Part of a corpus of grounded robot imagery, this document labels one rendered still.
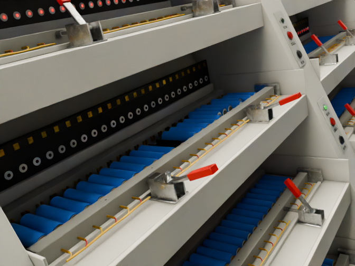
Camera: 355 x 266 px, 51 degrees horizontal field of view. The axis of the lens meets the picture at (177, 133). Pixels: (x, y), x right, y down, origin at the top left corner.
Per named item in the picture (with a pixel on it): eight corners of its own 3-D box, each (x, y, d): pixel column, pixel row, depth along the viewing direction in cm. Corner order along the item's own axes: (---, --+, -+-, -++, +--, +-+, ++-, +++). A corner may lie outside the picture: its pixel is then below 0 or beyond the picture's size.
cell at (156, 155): (138, 159, 58) (170, 162, 54) (130, 164, 56) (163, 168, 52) (135, 148, 57) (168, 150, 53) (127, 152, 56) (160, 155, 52)
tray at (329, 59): (373, 48, 127) (371, 6, 123) (321, 101, 82) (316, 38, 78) (312, 54, 139) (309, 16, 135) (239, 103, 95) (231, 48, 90)
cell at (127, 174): (110, 177, 53) (143, 182, 49) (100, 182, 52) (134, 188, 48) (106, 165, 52) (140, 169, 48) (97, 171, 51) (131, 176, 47)
